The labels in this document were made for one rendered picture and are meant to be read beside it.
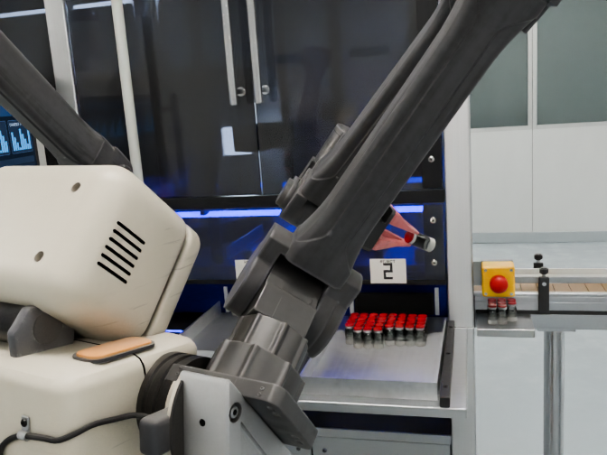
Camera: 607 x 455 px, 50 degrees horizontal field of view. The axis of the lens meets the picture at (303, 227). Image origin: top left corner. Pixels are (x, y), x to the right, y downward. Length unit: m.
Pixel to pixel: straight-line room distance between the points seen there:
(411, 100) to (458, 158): 0.94
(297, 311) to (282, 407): 0.11
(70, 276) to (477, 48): 0.39
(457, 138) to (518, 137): 4.64
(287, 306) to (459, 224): 0.96
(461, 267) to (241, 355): 1.04
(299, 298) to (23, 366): 0.24
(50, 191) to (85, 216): 0.06
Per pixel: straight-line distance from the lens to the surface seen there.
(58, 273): 0.59
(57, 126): 0.91
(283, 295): 0.60
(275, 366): 0.56
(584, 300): 1.70
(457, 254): 1.54
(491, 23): 0.56
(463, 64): 0.56
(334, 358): 1.43
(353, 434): 1.74
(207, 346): 1.57
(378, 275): 1.56
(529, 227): 6.25
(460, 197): 1.51
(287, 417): 0.54
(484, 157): 6.12
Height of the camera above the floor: 1.44
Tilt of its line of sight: 11 degrees down
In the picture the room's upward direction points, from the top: 4 degrees counter-clockwise
